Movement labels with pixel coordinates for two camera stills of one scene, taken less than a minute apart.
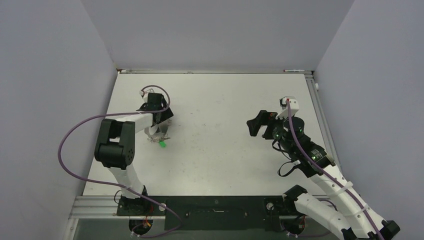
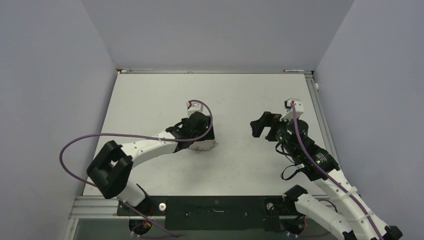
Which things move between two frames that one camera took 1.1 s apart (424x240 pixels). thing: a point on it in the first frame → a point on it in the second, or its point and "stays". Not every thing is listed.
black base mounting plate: x=208 y=213 stays
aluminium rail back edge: x=150 y=71 stays
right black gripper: x=264 y=118 stays
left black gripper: x=167 y=115 → x=207 y=125
